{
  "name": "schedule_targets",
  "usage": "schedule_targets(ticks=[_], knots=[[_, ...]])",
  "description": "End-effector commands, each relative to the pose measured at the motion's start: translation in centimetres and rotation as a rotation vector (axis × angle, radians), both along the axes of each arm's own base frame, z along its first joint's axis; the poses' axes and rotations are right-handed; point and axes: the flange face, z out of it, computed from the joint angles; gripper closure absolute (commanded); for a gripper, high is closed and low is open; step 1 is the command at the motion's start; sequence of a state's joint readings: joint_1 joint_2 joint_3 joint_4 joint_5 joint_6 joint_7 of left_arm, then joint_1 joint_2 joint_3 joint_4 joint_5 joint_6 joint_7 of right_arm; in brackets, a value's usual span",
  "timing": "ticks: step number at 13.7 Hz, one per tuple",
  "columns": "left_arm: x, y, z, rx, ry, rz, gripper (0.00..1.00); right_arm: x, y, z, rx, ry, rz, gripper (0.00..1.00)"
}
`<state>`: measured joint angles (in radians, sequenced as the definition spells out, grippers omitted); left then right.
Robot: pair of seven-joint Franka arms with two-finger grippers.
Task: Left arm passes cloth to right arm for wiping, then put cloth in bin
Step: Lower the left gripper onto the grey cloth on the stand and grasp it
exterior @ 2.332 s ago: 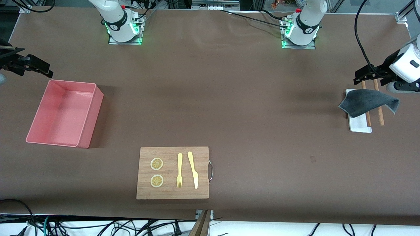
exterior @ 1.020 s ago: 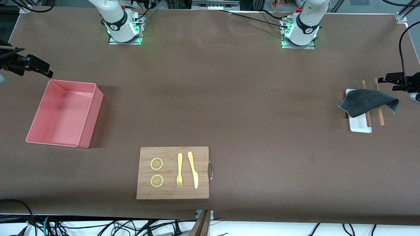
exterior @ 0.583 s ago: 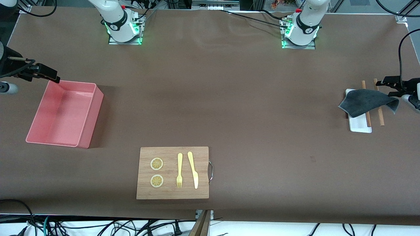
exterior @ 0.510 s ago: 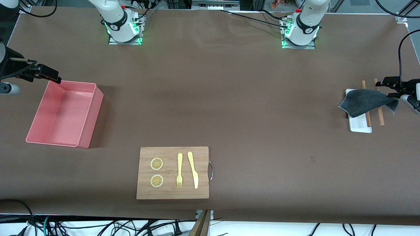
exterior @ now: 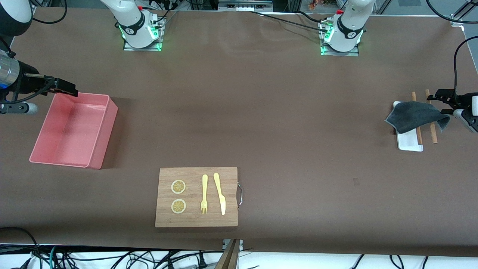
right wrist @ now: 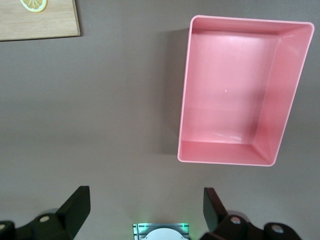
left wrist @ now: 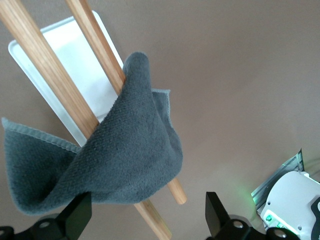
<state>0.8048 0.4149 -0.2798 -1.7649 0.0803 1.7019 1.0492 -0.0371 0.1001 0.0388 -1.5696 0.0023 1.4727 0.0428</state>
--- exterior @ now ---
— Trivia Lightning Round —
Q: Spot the grey microfibre cloth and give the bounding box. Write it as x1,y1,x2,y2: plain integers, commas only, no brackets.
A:
385,101,451,134

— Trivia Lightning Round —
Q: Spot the right wooden chopstick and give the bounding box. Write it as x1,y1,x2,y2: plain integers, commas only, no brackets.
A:
425,89,438,144

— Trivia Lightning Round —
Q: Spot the wooden chopstick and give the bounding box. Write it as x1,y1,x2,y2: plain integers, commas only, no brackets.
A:
411,92,423,145
425,89,438,144

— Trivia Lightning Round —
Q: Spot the pink plastic bin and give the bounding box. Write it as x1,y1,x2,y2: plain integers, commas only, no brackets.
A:
29,90,118,170

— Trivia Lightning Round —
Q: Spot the left wooden chopstick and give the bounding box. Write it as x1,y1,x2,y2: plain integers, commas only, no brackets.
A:
411,92,423,145

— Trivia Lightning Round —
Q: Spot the white rack base tray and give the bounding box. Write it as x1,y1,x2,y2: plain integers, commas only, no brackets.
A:
393,101,424,152

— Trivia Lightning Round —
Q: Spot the yellow plastic fork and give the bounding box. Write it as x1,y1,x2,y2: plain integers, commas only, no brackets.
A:
201,174,208,214

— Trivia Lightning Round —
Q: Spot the wooden cutting board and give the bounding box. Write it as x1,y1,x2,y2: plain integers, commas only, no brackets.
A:
155,167,243,228

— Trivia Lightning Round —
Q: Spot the yellow plastic knife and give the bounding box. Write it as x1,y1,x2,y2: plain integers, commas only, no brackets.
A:
213,172,226,216

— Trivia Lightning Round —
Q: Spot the grey metal box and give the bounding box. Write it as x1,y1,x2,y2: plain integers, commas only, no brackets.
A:
218,0,273,12

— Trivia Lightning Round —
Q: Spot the brown wooden beam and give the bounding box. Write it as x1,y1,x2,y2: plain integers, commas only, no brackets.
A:
215,239,240,269

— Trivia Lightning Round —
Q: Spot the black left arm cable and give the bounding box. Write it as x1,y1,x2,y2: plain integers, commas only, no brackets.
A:
426,0,478,98

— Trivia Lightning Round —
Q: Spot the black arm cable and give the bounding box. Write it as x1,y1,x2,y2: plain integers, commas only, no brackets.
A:
426,0,478,98
33,0,68,25

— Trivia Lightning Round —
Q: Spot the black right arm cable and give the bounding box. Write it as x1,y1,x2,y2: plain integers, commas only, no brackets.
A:
33,0,68,25

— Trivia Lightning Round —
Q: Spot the aluminium frame post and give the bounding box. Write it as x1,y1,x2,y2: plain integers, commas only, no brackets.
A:
450,0,474,27

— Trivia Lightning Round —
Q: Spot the black cable on table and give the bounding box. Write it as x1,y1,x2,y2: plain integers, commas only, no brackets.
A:
249,10,331,33

